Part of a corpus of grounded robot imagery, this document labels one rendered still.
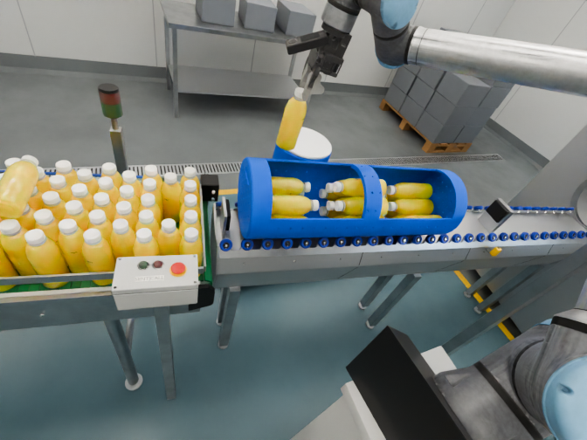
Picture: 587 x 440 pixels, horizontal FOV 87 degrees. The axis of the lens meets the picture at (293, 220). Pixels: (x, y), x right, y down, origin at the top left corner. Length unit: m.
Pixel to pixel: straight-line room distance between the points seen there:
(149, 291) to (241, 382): 1.15
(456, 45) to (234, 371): 1.74
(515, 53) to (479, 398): 0.72
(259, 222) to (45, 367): 1.42
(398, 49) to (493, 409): 0.82
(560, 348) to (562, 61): 0.58
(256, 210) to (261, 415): 1.22
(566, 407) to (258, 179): 0.82
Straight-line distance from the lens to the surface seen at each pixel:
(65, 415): 1.96
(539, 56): 0.92
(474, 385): 0.76
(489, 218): 1.87
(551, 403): 0.58
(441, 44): 0.94
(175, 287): 0.86
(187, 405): 1.88
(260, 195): 0.97
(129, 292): 0.88
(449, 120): 4.46
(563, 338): 0.62
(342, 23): 0.96
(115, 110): 1.31
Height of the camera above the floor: 1.83
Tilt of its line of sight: 44 degrees down
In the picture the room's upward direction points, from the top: 19 degrees clockwise
